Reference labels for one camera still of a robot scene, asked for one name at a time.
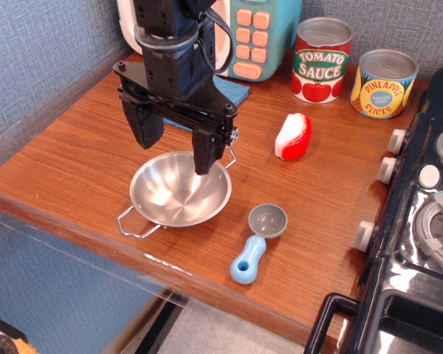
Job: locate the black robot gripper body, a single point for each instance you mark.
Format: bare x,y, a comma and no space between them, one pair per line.
175,80

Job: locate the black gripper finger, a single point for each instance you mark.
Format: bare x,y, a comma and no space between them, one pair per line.
147,126
208,148

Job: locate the blue towel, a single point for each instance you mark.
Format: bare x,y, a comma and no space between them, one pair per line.
235,92

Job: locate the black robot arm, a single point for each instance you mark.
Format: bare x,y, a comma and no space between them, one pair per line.
175,80

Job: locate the red white toy food slice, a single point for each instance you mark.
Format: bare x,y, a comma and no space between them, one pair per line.
294,137

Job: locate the blue grey toy scoop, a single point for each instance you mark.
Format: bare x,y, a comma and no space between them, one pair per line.
266,221

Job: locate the teal toy microwave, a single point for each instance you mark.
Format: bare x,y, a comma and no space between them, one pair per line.
251,37

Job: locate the tomato sauce can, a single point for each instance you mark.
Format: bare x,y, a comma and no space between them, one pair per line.
321,55

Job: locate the pineapple slices can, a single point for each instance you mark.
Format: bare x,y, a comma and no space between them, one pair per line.
383,83

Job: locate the clear acrylic barrier panel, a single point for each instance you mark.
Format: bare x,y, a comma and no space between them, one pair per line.
65,299

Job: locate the black toy stove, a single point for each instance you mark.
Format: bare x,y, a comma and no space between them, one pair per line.
400,306

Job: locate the steel bowl with wire handles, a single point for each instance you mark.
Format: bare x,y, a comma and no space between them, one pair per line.
167,191

